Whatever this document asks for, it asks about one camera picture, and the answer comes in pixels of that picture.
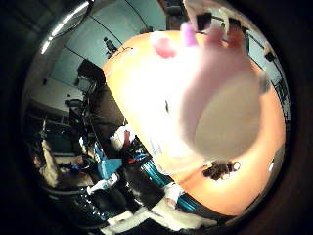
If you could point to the teal blue table edge rail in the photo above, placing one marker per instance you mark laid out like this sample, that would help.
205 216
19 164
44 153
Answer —
156 173

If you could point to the ceiling light strip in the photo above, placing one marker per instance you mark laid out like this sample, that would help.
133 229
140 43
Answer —
63 23

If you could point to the pink axolotl plush toy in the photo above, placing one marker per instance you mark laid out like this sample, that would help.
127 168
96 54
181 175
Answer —
215 107

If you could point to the computer monitor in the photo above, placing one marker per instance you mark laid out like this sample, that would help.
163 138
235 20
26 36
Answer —
84 84

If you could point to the seated person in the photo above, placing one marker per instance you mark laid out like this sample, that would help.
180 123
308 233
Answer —
49 163

